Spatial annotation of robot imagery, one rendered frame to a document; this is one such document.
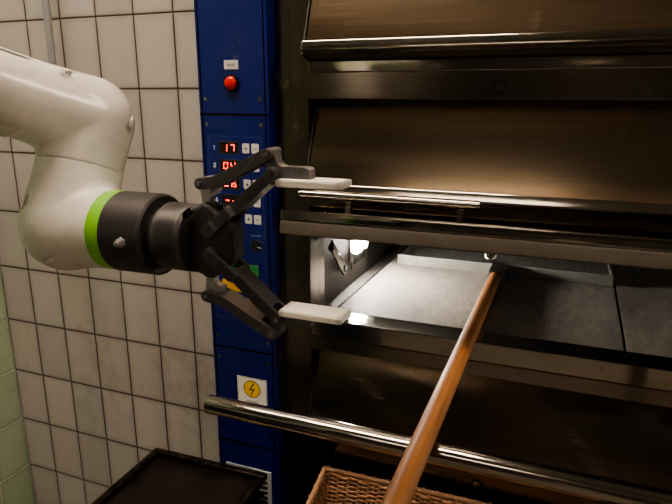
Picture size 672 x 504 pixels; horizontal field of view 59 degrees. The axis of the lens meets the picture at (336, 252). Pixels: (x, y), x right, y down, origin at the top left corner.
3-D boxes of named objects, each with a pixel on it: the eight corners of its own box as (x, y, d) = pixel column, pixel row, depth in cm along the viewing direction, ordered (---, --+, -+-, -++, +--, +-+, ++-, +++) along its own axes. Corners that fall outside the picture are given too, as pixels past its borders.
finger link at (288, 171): (270, 176, 61) (269, 146, 61) (315, 178, 60) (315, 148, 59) (263, 177, 60) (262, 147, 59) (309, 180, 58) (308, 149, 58)
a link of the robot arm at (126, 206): (95, 282, 65) (86, 198, 63) (162, 255, 76) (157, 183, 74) (140, 288, 63) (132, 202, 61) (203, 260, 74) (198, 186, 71)
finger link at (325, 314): (278, 309, 62) (278, 316, 62) (341, 318, 60) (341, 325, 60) (290, 300, 65) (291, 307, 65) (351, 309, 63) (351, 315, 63)
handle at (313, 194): (295, 220, 111) (299, 220, 112) (476, 235, 99) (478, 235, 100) (297, 189, 110) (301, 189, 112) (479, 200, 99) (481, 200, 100)
